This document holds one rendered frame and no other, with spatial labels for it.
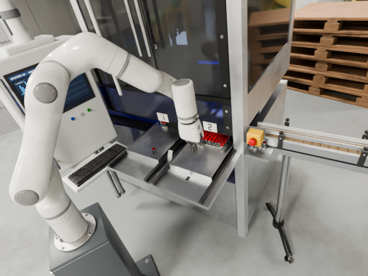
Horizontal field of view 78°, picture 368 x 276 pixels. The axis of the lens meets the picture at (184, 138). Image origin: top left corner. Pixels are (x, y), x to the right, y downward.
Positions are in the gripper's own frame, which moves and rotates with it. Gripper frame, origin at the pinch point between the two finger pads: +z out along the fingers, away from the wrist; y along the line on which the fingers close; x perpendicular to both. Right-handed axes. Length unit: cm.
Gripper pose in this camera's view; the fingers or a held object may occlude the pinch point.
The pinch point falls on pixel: (193, 148)
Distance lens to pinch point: 103.0
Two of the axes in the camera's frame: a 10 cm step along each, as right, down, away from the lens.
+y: -8.3, -2.0, 5.2
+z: 1.7, 7.9, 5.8
